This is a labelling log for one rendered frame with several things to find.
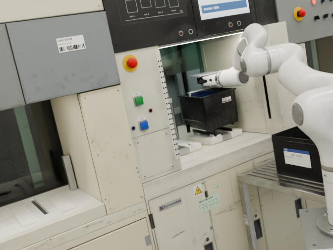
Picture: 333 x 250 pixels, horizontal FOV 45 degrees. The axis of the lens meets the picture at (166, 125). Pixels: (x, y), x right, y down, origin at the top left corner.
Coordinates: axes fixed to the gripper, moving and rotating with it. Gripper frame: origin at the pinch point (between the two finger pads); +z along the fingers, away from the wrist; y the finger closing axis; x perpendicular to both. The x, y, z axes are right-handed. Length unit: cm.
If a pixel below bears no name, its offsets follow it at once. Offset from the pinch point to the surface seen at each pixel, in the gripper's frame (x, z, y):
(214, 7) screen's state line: 32.5, -31.2, -10.0
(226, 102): -13.4, -10.6, 4.4
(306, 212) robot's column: -43, -84, -30
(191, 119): -18.9, 2.6, -10.4
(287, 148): -30, -57, -5
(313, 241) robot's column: -43, -98, -44
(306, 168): -38, -66, -6
